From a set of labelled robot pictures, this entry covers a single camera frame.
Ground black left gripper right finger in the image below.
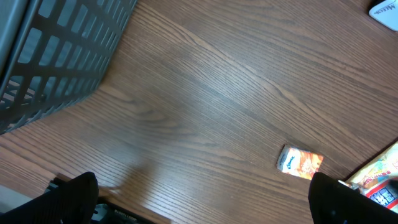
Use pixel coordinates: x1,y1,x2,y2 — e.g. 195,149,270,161
308,172,397,224

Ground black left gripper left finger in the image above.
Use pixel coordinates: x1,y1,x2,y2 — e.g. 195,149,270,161
1,172,99,224

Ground yellow snack packet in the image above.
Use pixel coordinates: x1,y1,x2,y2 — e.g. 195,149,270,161
339,142,397,213

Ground orange tissue packet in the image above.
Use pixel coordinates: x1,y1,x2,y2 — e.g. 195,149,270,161
276,145,324,180

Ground grey plastic shopping basket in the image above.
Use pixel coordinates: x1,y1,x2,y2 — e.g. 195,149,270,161
1,0,137,133

